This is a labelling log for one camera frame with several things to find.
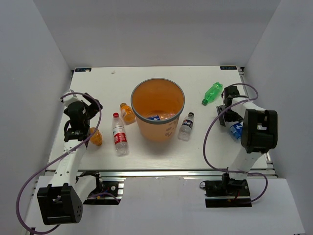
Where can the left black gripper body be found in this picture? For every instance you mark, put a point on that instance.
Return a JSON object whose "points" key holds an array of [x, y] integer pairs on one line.
{"points": [[90, 111]]}

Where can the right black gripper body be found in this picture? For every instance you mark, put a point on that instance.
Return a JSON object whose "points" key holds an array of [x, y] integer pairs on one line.
{"points": [[230, 115]]}

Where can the green plastic bottle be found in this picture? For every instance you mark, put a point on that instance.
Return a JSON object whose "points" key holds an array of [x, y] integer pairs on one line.
{"points": [[213, 92]]}

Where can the orange juice bottle wide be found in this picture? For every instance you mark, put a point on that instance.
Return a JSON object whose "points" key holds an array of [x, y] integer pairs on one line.
{"points": [[96, 137]]}

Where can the clear bottle blue label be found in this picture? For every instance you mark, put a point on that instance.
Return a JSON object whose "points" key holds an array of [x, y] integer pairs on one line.
{"points": [[236, 130]]}

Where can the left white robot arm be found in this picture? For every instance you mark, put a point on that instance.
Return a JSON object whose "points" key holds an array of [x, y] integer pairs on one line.
{"points": [[61, 201]]}

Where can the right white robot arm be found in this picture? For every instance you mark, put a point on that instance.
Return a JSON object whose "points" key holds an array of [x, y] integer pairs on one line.
{"points": [[255, 127]]}

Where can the orange plastic bin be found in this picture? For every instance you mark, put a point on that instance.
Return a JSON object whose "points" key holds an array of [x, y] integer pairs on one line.
{"points": [[157, 94]]}

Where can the crushed bottle inside bin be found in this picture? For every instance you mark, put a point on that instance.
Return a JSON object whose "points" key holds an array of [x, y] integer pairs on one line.
{"points": [[159, 115]]}

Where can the left blue table sticker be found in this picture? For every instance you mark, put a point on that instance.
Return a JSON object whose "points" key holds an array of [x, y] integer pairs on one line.
{"points": [[82, 70]]}

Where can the blue table sticker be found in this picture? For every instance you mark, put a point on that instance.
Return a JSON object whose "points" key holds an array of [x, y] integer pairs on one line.
{"points": [[82, 70], [228, 67]]}

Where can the right blue table sticker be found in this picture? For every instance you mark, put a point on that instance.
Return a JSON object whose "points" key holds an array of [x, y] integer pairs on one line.
{"points": [[228, 67]]}

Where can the small orange juice bottle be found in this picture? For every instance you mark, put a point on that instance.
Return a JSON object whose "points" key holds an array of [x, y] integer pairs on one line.
{"points": [[127, 113]]}

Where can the clear bottle red label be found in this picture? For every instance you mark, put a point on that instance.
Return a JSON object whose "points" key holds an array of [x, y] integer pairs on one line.
{"points": [[119, 135]]}

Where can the clear bottle black cap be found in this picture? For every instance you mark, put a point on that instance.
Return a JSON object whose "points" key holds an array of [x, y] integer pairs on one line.
{"points": [[186, 127]]}

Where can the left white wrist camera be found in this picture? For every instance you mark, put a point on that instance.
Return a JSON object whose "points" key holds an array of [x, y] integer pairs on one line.
{"points": [[71, 98]]}

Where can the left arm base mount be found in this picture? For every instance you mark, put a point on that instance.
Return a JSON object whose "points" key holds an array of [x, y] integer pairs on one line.
{"points": [[107, 186]]}

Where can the aluminium table rail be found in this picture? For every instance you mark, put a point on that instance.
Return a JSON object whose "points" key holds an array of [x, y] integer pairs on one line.
{"points": [[267, 172]]}

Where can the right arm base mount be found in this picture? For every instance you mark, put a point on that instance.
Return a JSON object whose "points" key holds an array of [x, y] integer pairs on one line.
{"points": [[226, 193]]}

